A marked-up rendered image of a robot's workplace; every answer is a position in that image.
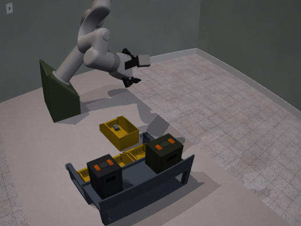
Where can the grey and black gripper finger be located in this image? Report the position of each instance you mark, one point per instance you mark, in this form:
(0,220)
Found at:
(128,82)
(125,51)

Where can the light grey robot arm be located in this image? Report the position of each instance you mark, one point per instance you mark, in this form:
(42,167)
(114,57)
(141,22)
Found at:
(92,45)

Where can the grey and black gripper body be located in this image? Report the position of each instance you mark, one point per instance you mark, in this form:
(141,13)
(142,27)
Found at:
(120,72)

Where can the dark grey metal shelf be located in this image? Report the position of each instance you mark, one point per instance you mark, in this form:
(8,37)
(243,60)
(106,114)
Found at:
(141,187)

